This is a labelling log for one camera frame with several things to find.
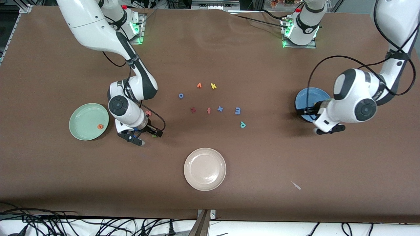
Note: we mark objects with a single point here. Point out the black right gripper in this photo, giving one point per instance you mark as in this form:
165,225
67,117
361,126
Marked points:
150,128

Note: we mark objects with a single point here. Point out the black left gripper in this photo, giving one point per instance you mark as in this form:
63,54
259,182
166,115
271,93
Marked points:
311,111

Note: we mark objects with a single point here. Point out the blue foam letter m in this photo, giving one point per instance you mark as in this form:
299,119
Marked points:
240,110

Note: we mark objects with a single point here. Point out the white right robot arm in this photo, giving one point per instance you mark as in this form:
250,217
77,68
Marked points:
95,29

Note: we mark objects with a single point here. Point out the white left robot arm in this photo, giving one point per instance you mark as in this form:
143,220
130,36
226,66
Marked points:
347,105

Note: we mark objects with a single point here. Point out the blue plate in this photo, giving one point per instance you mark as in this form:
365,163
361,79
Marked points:
311,96

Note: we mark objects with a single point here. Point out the beige plate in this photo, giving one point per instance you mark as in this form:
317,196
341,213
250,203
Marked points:
205,169

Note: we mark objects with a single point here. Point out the small white paper scrap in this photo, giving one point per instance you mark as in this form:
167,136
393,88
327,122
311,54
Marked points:
297,186

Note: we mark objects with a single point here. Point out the green plate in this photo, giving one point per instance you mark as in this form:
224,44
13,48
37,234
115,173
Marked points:
83,119

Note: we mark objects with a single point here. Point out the brown paper table cover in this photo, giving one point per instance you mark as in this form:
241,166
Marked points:
210,59

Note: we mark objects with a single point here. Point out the aluminium extrusion bar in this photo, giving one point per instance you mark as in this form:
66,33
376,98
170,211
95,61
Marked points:
213,5

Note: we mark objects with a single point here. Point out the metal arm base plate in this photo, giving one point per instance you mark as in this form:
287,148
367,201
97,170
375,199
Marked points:
139,41
311,46

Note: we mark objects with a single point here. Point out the metal table bracket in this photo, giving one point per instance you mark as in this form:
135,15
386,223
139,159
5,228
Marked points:
201,226

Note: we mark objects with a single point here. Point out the aluminium table frame rail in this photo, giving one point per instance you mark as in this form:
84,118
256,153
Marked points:
24,8

